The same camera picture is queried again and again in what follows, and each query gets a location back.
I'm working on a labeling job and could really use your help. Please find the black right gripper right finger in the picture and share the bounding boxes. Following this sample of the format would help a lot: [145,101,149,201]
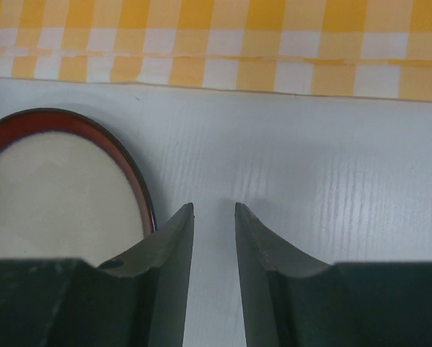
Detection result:
[234,203,432,346]

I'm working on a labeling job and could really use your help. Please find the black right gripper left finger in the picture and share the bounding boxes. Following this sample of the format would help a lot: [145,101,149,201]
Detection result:
[0,203,194,346]

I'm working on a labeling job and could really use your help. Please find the red rimmed cream plate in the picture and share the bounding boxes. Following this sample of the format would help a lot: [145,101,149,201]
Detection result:
[0,108,156,265]

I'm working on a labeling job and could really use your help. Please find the yellow white checkered cloth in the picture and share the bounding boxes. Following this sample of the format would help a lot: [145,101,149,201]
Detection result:
[0,1,432,101]

